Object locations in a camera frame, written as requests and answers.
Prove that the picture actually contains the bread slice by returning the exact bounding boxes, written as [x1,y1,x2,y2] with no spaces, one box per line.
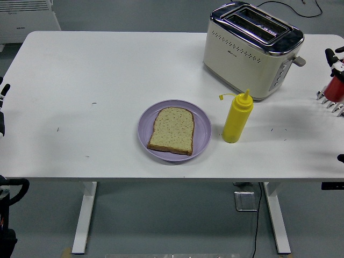
[147,106,195,156]

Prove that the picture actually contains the black cable on floor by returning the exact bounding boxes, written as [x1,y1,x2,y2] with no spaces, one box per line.
[257,0,324,18]

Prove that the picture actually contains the cream and chrome toaster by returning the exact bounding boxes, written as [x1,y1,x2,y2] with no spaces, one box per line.
[202,1,307,102]

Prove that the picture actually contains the silver metal toast rack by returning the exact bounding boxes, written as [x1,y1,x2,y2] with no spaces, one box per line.
[316,86,344,118]

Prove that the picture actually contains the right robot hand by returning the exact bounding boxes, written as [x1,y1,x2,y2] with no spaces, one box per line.
[325,46,344,79]

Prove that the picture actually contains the purple plate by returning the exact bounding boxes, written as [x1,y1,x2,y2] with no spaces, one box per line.
[138,99,212,162]

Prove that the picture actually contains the metal floor socket plate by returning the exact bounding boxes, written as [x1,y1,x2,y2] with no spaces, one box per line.
[233,190,258,212]

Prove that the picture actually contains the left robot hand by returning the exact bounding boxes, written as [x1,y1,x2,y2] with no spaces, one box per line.
[0,77,11,138]

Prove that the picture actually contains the black cable under table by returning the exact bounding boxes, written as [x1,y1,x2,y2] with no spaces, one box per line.
[251,182,263,258]

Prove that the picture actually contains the yellow squeeze bottle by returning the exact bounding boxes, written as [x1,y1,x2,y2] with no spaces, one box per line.
[218,89,254,144]

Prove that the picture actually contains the black table control panel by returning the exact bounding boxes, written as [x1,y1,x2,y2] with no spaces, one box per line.
[321,182,344,190]

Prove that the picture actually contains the red squeeze bottle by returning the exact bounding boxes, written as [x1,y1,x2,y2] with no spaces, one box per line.
[324,76,344,103]

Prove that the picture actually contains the white floor appliance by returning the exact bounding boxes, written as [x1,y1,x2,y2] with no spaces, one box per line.
[0,0,62,52]

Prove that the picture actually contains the white table leg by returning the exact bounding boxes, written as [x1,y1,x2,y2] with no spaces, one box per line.
[71,181,98,255]
[262,182,292,254]

